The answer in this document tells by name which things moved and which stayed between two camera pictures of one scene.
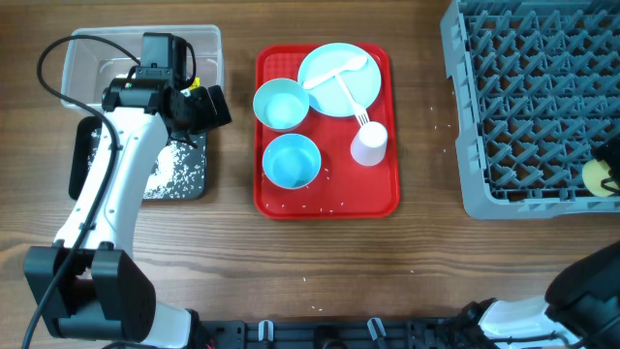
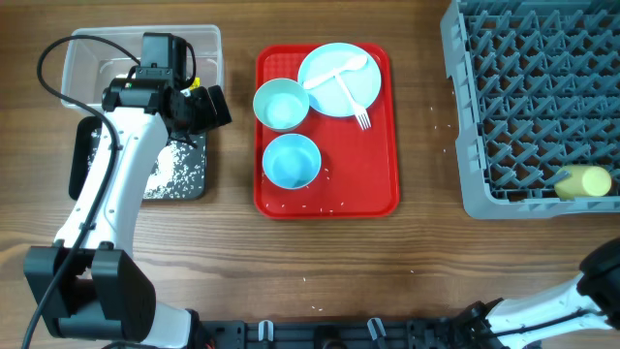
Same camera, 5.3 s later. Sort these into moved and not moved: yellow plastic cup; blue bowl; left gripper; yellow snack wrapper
Moved: yellow plastic cup
Not moved: blue bowl; yellow snack wrapper; left gripper
